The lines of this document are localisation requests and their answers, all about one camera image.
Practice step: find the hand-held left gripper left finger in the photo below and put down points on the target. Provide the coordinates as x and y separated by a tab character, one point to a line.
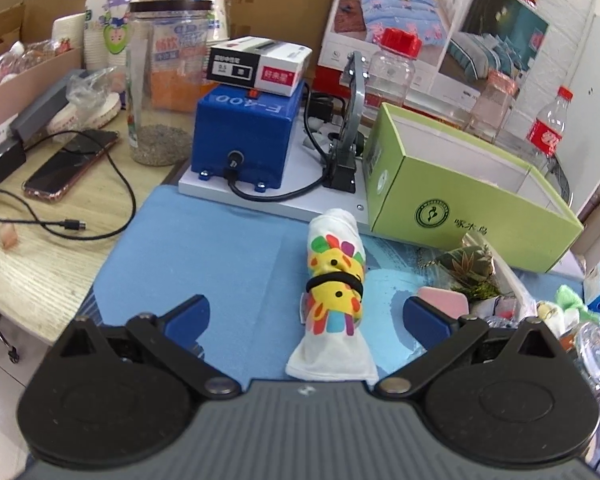
185	317

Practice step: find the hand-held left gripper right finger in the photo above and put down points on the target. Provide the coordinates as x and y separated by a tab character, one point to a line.
425	322

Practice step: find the white colourful print sock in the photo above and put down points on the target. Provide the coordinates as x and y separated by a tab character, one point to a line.
330	310

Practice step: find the clear plastic zip bag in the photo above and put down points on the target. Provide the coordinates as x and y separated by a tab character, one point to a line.
515	285

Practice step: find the green cardboard box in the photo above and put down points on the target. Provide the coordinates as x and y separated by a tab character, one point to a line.
455	220

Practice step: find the green towel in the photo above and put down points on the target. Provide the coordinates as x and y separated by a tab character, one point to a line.
572	297

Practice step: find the pink sponge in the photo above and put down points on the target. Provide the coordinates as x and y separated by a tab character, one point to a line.
445	300

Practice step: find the blue table mat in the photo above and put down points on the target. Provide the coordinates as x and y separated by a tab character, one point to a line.
180	250

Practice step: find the clear glass jar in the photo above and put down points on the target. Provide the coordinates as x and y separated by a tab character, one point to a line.
595	360

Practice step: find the black smartphone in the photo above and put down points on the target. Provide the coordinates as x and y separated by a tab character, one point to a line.
65	165

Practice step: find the garlic clove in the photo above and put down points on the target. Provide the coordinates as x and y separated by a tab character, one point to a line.
8	236

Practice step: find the blue sealing machine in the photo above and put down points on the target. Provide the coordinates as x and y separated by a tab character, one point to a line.
240	125

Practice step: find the clear jar with black lid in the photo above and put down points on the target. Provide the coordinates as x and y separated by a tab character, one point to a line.
155	110

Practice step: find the white power strip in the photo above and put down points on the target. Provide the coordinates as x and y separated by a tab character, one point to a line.
320	135

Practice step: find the red label cola bottle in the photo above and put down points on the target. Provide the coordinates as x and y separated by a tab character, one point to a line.
547	135

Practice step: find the bagged paper plates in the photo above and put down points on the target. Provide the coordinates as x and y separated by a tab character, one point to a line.
90	110

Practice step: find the clear bottle with pink cap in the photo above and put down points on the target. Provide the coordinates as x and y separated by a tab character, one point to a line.
495	105

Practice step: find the black power adapter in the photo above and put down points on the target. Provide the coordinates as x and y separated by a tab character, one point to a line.
5	157

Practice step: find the long grey box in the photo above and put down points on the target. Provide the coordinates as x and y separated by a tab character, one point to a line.
40	115

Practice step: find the clear bottle with red cap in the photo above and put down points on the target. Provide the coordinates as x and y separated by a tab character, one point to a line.
390	75

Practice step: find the small black and white box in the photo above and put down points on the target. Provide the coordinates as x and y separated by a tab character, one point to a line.
280	72

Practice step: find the open brown cardboard box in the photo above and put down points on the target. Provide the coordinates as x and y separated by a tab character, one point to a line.
30	75

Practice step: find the pack of paper cups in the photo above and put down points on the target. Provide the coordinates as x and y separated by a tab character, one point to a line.
105	30

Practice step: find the beige paper cup stack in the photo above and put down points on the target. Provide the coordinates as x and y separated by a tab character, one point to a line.
67	32

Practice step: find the white machine base plate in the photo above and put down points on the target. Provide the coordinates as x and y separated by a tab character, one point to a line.
280	206

